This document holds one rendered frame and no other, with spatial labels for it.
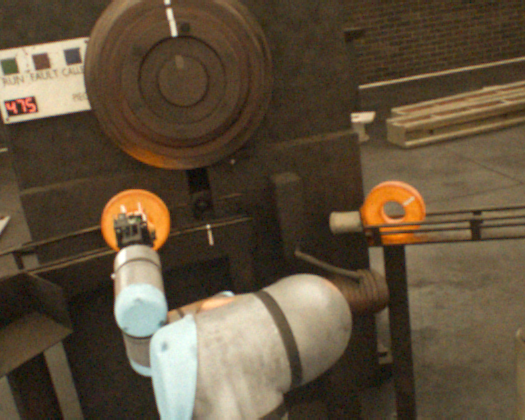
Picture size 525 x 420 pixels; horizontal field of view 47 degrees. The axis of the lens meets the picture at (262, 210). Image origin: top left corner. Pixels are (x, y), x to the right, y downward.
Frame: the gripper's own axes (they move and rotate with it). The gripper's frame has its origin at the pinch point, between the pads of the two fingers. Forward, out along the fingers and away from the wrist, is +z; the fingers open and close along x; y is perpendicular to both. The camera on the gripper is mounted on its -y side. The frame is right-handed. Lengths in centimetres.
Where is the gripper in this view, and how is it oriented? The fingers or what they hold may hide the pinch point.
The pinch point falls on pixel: (134, 215)
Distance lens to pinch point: 143.0
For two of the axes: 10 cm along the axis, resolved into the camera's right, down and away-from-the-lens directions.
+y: -0.9, -8.2, -5.7
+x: -9.7, 2.0, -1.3
